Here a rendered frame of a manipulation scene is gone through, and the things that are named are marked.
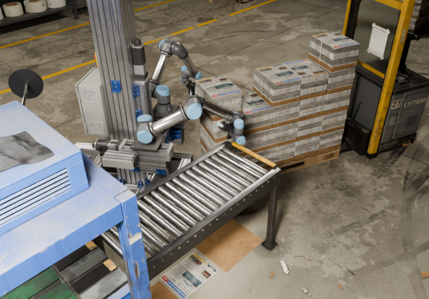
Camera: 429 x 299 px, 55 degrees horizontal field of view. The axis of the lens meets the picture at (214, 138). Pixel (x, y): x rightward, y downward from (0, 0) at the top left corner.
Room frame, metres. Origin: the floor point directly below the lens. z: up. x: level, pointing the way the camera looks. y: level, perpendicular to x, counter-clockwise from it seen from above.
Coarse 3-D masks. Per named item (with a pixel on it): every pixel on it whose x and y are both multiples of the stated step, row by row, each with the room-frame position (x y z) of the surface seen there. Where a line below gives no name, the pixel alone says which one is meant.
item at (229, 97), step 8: (216, 88) 3.21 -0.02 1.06; (224, 88) 3.20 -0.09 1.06; (232, 88) 3.20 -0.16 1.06; (208, 96) 3.10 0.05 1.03; (216, 96) 3.05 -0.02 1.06; (224, 96) 3.07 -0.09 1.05; (232, 96) 3.10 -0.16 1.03; (240, 96) 3.14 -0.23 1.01; (216, 104) 3.05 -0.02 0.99; (224, 104) 3.08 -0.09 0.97; (232, 104) 3.12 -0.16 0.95; (240, 104) 3.14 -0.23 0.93; (208, 112) 3.10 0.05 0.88
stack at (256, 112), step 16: (256, 96) 3.47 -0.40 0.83; (320, 96) 3.47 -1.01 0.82; (256, 112) 3.20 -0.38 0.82; (272, 112) 3.26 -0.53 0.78; (288, 112) 3.34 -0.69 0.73; (304, 112) 3.40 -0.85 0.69; (208, 128) 3.18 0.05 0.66; (272, 128) 3.27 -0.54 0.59; (288, 128) 3.33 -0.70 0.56; (304, 128) 3.41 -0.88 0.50; (320, 128) 3.48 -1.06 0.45; (208, 144) 3.19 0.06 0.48; (256, 144) 3.21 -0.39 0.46; (288, 144) 3.34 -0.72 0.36; (304, 144) 3.41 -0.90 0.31; (256, 160) 3.21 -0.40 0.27; (272, 160) 3.28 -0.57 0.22; (304, 160) 3.42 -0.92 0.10
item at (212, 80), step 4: (216, 76) 3.44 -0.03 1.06; (220, 76) 3.44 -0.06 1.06; (224, 76) 3.44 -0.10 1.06; (196, 80) 3.35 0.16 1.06; (200, 80) 3.35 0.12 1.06; (204, 80) 3.35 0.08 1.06; (208, 80) 3.35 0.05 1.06; (212, 80) 3.35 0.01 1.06; (216, 80) 3.35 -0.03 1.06; (220, 80) 3.35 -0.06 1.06; (224, 80) 3.35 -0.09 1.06; (228, 80) 3.35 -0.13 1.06; (196, 84) 3.34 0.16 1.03; (200, 84) 3.28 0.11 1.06; (204, 84) 3.28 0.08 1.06; (208, 84) 3.28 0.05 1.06; (212, 84) 3.28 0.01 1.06; (196, 88) 3.34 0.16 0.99; (200, 88) 3.25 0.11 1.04; (196, 92) 3.34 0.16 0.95; (200, 92) 3.24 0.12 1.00
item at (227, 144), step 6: (222, 144) 2.73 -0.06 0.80; (228, 144) 2.73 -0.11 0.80; (210, 150) 2.65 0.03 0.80; (216, 150) 2.65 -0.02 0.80; (204, 156) 2.58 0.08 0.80; (210, 156) 2.59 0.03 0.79; (192, 162) 2.50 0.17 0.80; (198, 162) 2.50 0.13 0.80; (180, 168) 2.43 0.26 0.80; (186, 168) 2.43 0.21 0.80; (174, 174) 2.36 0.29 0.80; (162, 180) 2.29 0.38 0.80; (168, 180) 2.29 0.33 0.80; (150, 186) 2.23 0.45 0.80; (156, 186) 2.23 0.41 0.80; (144, 192) 2.17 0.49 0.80; (150, 192) 2.17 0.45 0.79; (138, 198) 2.11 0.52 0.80
